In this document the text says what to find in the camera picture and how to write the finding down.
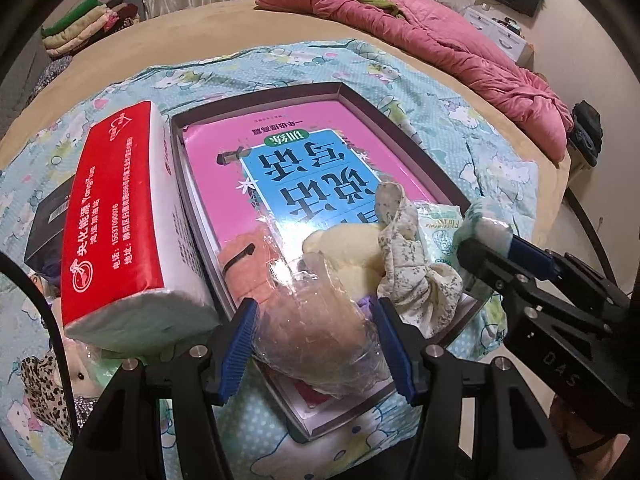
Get bagged beige plush toy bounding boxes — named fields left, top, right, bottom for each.
left=249, top=254, right=397, bottom=402

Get red tissue pack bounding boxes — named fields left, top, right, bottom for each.
left=59, top=101, right=222, bottom=357

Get cartoon cat printed sheet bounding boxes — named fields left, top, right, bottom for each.
left=0, top=40, right=542, bottom=480

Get small white tissue packet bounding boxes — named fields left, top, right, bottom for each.
left=414, top=202, right=467, bottom=267

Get dark patterned cloth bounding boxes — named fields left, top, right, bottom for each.
left=29, top=54, right=74, bottom=102

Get stack of folded clothes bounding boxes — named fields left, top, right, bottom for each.
left=41, top=0, right=139, bottom=57

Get grey shallow box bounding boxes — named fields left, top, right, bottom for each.
left=170, top=81, right=494, bottom=443

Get leopard print cloth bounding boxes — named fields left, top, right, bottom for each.
left=19, top=352, right=77, bottom=444

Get floral white sock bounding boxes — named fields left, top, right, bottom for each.
left=374, top=181, right=464, bottom=339

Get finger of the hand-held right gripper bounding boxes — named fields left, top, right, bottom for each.
left=509, top=235, right=627, bottom=307
left=457, top=236, right=540, bottom=297

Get pink quilt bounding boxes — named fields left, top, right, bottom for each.
left=255, top=0, right=575, bottom=164

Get black cardboard box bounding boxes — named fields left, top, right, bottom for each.
left=23, top=177, right=87, bottom=282

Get pink book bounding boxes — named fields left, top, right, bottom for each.
left=181, top=100, right=442, bottom=281

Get black cable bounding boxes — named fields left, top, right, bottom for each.
left=0, top=252, right=77, bottom=447

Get beige bed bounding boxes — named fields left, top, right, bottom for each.
left=0, top=0, right=585, bottom=411

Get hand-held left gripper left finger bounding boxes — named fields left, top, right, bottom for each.
left=60, top=297, right=259, bottom=480

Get salmon pink plush pouch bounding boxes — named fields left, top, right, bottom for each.
left=216, top=224, right=282, bottom=307

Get mint tissue packet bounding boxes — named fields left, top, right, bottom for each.
left=462, top=198, right=514, bottom=254

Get black metal frame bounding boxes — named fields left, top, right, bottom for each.
left=569, top=189, right=622, bottom=283

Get black bag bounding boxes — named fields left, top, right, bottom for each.
left=566, top=101, right=607, bottom=169

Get white drawer cabinet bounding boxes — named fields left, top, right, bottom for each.
left=462, top=2, right=534, bottom=69

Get cream doll with purple dress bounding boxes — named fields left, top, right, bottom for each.
left=301, top=223, right=387, bottom=322

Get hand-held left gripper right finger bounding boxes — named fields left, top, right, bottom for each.
left=371, top=297, right=571, bottom=480

